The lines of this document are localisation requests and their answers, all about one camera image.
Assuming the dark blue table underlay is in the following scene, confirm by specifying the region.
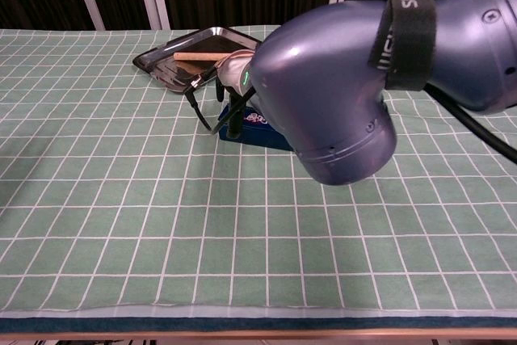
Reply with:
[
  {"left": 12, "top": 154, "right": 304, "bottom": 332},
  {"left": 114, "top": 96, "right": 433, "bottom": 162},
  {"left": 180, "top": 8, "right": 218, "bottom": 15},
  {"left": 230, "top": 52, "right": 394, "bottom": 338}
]
[{"left": 0, "top": 316, "right": 517, "bottom": 334}]

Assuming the stainless steel tray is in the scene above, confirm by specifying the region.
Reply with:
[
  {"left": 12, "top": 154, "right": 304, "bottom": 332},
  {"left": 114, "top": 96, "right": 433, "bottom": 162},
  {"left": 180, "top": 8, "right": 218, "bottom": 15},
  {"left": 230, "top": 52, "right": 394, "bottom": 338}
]
[{"left": 132, "top": 26, "right": 263, "bottom": 95}]

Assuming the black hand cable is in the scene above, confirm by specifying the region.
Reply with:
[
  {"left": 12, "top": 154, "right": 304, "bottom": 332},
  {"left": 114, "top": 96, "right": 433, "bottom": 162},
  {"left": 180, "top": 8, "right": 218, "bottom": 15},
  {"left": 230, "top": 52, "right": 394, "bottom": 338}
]
[{"left": 186, "top": 72, "right": 517, "bottom": 164}]

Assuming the black velcro strap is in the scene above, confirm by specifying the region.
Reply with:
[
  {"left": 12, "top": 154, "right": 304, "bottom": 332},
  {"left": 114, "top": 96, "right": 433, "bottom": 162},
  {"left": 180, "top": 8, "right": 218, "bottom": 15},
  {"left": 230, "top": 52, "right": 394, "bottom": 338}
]
[{"left": 366, "top": 0, "right": 438, "bottom": 91}]

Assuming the green checked tablecloth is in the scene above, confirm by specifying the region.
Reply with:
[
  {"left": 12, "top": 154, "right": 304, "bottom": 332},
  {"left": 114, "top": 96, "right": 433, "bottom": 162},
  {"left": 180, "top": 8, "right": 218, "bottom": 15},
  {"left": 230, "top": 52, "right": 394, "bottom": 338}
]
[{"left": 0, "top": 24, "right": 517, "bottom": 320}]

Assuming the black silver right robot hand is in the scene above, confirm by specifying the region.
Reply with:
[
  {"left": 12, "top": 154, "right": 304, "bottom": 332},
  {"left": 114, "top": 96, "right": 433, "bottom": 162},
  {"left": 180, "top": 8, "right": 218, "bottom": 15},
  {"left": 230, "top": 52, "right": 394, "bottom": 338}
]
[{"left": 213, "top": 50, "right": 254, "bottom": 139}]

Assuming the blue rectangular box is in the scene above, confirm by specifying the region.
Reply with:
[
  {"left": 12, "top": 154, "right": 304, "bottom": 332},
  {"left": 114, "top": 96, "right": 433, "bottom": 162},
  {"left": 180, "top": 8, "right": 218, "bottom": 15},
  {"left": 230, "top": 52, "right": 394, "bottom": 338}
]
[{"left": 217, "top": 102, "right": 294, "bottom": 151}]

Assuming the wooden stick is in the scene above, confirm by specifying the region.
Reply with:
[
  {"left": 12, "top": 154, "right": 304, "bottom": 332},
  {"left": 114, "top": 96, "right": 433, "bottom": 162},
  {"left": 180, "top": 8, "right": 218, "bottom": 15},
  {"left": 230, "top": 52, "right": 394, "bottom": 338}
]
[{"left": 173, "top": 52, "right": 231, "bottom": 62}]

